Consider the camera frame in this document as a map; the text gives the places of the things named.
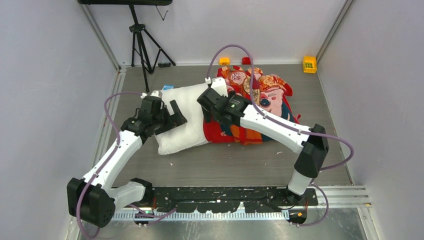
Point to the red toy block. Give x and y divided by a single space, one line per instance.
246 61

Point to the small black floor object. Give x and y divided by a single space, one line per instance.
164 64

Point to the black overhead bar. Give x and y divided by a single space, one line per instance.
126 2

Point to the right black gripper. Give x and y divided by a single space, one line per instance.
208 115

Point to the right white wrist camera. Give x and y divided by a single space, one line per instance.
218 84

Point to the white pillow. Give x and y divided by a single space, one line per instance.
188 119

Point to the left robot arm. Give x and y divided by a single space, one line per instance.
92 198

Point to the small yellow toy block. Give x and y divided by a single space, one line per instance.
224 61

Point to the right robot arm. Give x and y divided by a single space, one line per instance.
309 143

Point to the yellow green toy block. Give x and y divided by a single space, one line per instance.
309 64

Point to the black tripod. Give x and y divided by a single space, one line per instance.
138 47

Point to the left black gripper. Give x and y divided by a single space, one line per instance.
177 118

